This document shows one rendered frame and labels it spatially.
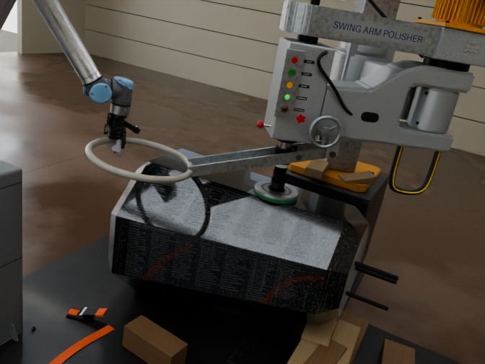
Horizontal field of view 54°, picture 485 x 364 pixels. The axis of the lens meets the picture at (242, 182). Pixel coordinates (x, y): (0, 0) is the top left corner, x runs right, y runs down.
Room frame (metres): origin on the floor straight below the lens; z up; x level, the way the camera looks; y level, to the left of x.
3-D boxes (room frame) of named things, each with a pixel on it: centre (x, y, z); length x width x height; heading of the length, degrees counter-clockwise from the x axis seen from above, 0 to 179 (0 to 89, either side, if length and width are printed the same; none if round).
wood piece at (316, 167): (2.64, -0.41, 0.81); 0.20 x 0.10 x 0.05; 164
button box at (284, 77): (2.01, -0.12, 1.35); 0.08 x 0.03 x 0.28; 101
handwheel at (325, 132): (2.04, -0.31, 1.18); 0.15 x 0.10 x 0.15; 101
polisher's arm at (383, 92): (2.19, -0.56, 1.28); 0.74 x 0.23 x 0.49; 101
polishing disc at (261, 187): (2.13, -0.17, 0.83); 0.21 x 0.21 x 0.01
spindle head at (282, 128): (2.15, -0.25, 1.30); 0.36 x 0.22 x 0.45; 101
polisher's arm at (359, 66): (2.67, -0.64, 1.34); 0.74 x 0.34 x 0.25; 23
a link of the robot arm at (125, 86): (2.17, 0.63, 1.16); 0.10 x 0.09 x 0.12; 116
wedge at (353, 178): (2.63, -0.65, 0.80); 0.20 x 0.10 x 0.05; 107
